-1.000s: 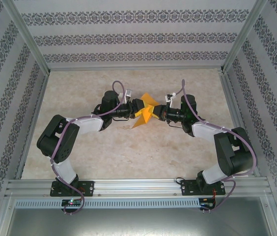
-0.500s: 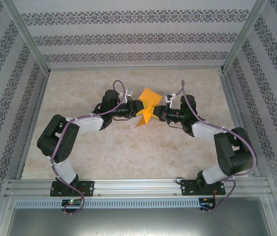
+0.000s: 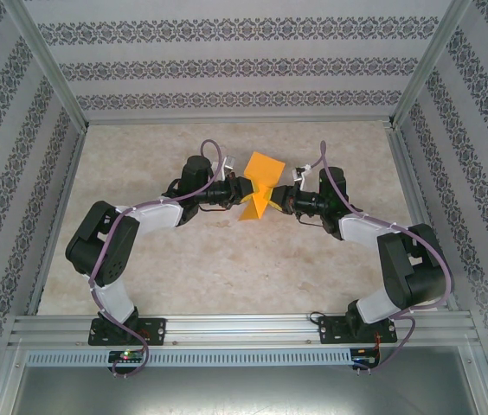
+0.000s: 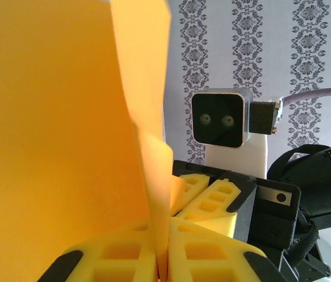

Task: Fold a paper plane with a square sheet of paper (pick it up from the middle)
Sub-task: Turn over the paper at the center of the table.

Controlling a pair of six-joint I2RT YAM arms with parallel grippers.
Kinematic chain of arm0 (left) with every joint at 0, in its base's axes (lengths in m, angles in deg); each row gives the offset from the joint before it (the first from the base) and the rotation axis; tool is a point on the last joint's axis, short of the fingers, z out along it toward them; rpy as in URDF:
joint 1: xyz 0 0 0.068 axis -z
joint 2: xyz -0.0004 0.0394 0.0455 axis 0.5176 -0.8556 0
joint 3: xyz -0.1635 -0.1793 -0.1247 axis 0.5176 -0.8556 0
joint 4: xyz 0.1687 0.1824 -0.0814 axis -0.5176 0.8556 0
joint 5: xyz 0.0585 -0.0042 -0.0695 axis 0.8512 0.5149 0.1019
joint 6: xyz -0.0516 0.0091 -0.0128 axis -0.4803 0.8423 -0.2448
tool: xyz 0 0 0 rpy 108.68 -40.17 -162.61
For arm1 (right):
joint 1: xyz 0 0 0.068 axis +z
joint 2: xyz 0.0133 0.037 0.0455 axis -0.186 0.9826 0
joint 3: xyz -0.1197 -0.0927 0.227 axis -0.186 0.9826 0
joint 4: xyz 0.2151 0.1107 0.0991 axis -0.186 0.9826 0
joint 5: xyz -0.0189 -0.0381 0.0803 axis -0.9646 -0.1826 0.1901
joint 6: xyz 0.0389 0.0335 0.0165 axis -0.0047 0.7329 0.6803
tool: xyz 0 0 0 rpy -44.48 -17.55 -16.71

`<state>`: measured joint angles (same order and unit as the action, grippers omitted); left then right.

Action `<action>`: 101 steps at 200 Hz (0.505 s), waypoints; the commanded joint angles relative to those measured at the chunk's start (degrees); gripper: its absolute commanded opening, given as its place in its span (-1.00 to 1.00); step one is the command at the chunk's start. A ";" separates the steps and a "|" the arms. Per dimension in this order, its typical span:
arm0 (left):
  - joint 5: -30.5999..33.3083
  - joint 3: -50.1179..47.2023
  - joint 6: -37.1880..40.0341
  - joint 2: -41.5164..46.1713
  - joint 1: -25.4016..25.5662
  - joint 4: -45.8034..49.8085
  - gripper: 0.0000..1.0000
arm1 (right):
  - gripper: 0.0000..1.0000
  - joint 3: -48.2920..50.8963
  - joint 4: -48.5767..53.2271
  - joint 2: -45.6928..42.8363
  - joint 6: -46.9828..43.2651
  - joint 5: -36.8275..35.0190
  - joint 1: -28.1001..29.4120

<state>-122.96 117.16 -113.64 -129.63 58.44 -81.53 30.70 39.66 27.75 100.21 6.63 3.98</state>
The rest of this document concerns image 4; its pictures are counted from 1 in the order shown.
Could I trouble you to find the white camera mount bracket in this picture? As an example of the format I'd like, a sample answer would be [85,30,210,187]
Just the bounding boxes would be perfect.
[206,136,269,180]

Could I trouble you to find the orange paper sheet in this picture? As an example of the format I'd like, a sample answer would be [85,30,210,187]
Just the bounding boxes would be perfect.
[0,0,185,282]

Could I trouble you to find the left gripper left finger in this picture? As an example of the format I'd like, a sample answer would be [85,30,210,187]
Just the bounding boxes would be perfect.
[38,220,158,282]

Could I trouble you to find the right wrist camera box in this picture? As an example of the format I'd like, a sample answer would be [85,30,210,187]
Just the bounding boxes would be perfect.
[191,87,253,150]

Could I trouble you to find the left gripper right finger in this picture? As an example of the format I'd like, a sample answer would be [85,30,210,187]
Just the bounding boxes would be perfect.
[167,217,281,282]

